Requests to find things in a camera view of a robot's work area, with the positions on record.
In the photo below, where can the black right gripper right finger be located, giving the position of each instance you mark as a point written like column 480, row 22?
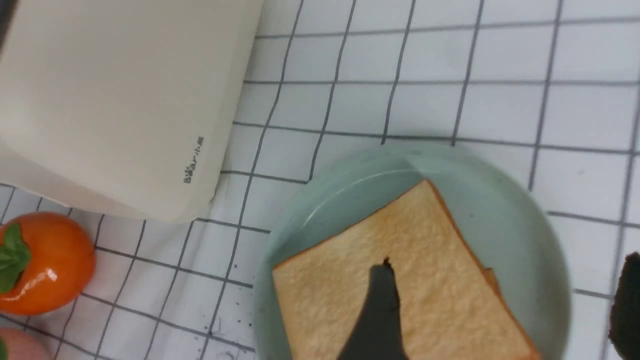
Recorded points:
column 624, row 320

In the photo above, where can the toasted bread slice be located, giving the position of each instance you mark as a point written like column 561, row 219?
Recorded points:
column 448, row 310
column 492, row 279

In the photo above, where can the pink peach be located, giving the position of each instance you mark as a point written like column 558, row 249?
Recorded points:
column 18, row 345

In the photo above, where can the orange persimmon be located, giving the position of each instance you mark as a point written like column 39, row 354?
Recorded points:
column 47, row 259

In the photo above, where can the white grid tablecloth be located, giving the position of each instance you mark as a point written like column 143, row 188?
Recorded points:
column 547, row 91

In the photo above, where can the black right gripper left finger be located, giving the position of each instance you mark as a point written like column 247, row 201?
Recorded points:
column 377, row 333

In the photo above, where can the light green plate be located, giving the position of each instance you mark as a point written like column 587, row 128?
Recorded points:
column 497, row 217

